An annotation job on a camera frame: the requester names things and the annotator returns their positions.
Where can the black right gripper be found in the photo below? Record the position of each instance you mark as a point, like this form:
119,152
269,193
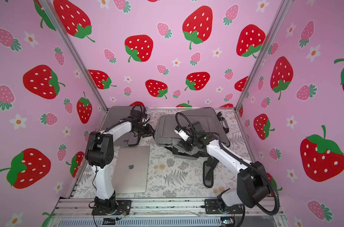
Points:
184,143

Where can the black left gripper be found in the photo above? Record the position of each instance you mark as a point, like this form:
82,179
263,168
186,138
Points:
149,131

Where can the silver laptop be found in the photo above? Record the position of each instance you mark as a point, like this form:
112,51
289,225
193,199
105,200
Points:
131,170

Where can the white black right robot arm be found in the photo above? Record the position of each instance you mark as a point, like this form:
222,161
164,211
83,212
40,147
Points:
253,185

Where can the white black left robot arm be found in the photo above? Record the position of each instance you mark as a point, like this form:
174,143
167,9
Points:
100,153

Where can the dark grey laptop sleeve left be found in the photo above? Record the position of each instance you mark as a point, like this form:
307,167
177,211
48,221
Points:
120,125

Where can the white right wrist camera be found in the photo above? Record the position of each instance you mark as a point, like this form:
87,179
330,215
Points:
181,133

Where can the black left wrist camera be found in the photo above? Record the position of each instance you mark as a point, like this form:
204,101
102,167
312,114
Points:
138,115

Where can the dark grey laptop sleeve with handle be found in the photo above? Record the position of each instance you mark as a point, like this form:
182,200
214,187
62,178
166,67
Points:
209,119

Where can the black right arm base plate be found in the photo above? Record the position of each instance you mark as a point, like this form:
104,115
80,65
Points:
215,206

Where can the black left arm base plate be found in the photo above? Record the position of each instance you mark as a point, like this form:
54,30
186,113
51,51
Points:
111,207

